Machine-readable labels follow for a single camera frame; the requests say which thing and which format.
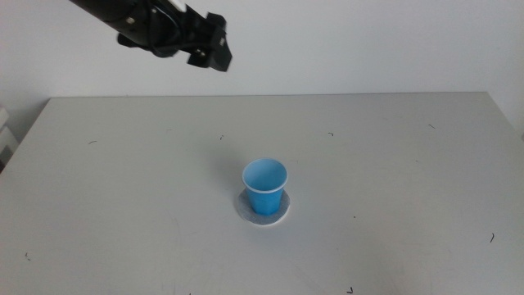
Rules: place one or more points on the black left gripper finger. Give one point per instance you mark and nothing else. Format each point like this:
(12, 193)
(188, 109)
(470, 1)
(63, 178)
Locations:
(217, 57)
(217, 24)

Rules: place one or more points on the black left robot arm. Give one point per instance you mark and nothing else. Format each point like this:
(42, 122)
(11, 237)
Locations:
(123, 16)

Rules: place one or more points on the round grey cup mat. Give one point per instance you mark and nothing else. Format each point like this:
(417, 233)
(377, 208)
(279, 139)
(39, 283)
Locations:
(246, 211)

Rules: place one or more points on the blue plastic cup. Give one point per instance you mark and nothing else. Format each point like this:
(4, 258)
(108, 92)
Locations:
(264, 192)

